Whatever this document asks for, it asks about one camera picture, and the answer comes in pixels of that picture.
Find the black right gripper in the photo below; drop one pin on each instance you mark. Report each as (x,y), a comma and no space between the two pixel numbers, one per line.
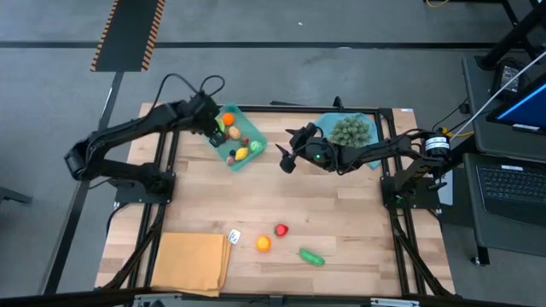
(317,153)

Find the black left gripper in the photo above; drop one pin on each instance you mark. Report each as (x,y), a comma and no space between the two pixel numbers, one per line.
(205,113)

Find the green toy star fruit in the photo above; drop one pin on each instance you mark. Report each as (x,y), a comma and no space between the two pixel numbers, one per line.
(220,124)

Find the orange toy mandarin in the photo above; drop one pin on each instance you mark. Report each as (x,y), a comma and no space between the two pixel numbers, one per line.
(228,119)

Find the green apple toy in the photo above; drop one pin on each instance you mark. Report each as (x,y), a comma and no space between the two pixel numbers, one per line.
(256,146)

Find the tan toy potato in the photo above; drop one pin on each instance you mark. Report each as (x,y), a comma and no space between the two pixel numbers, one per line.
(234,132)

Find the red toy strawberry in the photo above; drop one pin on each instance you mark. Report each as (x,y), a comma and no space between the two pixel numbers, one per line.
(245,140)

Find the yellow toy lemon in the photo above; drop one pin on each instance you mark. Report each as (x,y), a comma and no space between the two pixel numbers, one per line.
(241,153)

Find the red toy fruit green cap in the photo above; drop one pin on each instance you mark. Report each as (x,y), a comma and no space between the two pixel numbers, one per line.
(281,230)

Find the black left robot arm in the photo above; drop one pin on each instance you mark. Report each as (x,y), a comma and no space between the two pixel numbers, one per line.
(128,128)

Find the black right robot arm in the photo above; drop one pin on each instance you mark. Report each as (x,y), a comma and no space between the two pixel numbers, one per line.
(384,149)

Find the teal plastic tupperware container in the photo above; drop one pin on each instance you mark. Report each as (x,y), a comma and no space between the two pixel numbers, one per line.
(251,136)

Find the teal cloth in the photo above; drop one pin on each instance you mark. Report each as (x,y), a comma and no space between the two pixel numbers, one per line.
(324,123)

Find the green plant in white pot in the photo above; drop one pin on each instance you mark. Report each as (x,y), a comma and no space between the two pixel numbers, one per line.
(350,132)

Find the orange toy fruit with seam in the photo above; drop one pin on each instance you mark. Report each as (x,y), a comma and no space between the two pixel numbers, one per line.
(263,244)

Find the white paper card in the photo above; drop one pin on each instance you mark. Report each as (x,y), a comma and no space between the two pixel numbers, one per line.
(234,235)

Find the black floor mat striped edges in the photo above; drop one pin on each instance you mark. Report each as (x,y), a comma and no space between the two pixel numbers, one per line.
(128,34)

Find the green toy pea pod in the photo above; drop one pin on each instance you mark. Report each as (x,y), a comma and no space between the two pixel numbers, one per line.
(311,257)

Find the folded orange cloth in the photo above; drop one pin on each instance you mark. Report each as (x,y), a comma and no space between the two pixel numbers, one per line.
(189,264)

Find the yellow power plug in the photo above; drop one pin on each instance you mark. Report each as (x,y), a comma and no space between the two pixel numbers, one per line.
(445,133)

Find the grey furniture foot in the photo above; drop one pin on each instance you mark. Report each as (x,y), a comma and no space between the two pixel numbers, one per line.
(13,196)

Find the black power adapter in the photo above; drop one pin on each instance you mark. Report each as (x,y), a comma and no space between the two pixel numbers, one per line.
(507,79)

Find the black laptop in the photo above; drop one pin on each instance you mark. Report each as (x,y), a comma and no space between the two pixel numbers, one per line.
(512,192)

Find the dark grey side table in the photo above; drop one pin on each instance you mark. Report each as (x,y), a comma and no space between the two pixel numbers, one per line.
(503,239)

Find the monitor with blue screen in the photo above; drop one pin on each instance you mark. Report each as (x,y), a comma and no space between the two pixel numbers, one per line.
(524,108)

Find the black desk leg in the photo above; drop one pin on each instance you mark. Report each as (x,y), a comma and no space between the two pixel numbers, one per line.
(512,40)

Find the white rod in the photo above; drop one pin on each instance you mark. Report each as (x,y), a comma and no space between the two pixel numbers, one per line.
(533,64)

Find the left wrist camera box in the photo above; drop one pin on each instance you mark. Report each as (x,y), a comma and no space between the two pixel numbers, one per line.
(217,139)

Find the black aluminium rig frame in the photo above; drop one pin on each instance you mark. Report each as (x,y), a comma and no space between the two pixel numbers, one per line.
(277,108)

